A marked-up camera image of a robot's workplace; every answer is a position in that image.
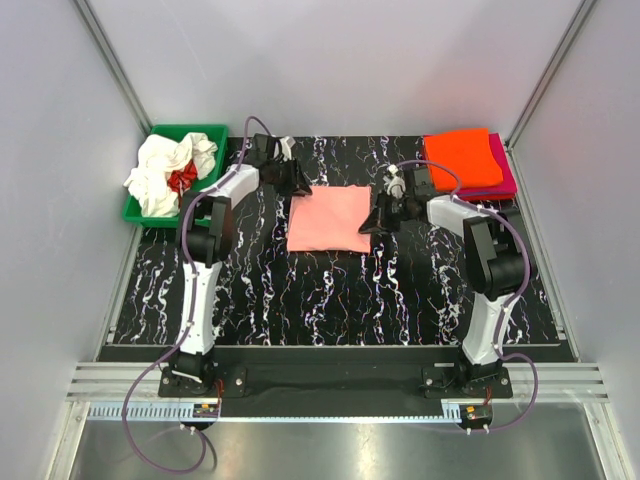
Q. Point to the salmon pink t-shirt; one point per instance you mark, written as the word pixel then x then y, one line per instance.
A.
pixel 329 220

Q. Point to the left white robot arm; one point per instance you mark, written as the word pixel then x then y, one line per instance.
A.
pixel 205 236

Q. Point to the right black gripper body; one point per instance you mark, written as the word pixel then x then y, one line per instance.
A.
pixel 398 210

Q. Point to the red crumpled t-shirt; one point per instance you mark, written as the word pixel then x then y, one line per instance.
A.
pixel 180 181

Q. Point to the magenta folded t-shirt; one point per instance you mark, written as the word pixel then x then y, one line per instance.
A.
pixel 502 165

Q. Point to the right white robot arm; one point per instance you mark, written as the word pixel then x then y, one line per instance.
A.
pixel 496 253

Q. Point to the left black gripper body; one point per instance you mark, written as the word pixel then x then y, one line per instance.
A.
pixel 283 174

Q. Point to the black marbled table mat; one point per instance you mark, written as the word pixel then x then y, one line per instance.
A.
pixel 410 290

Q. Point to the aluminium frame post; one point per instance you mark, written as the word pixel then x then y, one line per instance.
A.
pixel 577 23
pixel 99 37

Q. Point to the right aluminium frame post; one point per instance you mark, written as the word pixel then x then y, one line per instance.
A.
pixel 577 23

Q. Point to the orange folded t-shirt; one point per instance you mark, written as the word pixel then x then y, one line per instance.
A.
pixel 468 154

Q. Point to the green plastic bin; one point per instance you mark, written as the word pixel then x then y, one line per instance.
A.
pixel 216 133

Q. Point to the white slotted cable duct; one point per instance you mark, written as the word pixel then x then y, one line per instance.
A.
pixel 190 412

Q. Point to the white crumpled t-shirt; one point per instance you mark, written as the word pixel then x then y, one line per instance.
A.
pixel 158 156

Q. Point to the left aluminium frame post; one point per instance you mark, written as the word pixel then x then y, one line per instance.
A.
pixel 99 37

